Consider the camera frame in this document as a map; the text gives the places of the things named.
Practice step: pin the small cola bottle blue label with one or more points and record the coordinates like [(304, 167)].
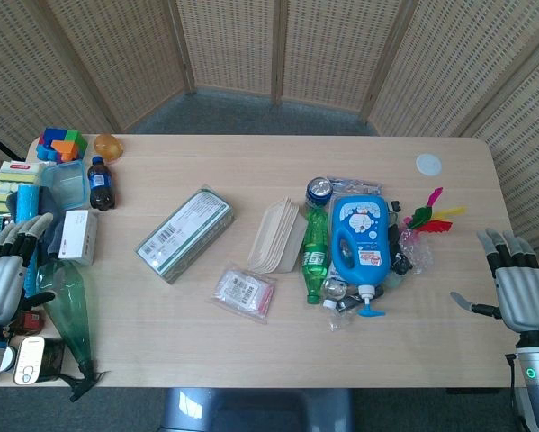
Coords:
[(101, 185)]

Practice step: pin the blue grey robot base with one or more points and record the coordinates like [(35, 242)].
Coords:
[(255, 409)]

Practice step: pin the clear plastic wrap bag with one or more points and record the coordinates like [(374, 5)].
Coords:
[(415, 252)]

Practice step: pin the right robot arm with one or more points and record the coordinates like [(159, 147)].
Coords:
[(536, 378)]

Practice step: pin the blue textured roll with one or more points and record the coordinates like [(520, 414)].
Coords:
[(28, 211)]

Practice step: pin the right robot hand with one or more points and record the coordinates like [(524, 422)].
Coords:
[(521, 288)]

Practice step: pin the blue cap metal can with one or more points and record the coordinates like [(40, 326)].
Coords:
[(319, 191)]

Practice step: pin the white round lid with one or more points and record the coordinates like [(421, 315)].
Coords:
[(428, 164)]

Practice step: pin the clear blue plastic container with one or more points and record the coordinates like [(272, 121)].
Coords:
[(66, 184)]

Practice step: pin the white small carton box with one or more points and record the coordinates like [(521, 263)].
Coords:
[(78, 236)]

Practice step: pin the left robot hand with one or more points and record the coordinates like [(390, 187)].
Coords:
[(1, 281)]

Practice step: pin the blue cartoon pump bottle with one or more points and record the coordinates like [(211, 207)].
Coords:
[(361, 240)]

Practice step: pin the grey cloth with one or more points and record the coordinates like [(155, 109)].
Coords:
[(51, 216)]

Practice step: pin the orange translucent ball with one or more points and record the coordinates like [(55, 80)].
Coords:
[(108, 147)]

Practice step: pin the clear crushed plastic bottle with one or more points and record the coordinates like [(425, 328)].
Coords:
[(338, 301)]

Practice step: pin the clear bag with red label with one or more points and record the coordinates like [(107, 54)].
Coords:
[(244, 290)]

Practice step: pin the red brown small box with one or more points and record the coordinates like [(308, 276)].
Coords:
[(28, 320)]

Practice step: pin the sponge pack yellow green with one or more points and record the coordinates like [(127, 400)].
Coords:
[(15, 184)]

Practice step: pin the green plastic soda bottle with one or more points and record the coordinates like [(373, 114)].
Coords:
[(315, 252)]

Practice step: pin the large green plastic bottle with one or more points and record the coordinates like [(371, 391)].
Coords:
[(69, 297)]

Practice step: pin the green white box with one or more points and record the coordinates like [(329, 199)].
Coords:
[(185, 236)]

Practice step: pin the white remote-like device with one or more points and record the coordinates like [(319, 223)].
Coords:
[(28, 360)]

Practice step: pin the dark camouflage can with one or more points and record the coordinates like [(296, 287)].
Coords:
[(53, 357)]

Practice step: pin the black clip tool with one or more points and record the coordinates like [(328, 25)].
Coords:
[(87, 382)]

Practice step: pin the bamboo folding screen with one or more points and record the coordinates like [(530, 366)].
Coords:
[(269, 49)]

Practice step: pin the black small device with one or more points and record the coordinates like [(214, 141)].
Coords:
[(400, 256)]

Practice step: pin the colourful block puzzle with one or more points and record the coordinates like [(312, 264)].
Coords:
[(62, 145)]

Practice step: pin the silver foil packet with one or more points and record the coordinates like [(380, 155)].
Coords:
[(356, 185)]

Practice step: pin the feather shuttlecock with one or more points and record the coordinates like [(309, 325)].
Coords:
[(433, 218)]

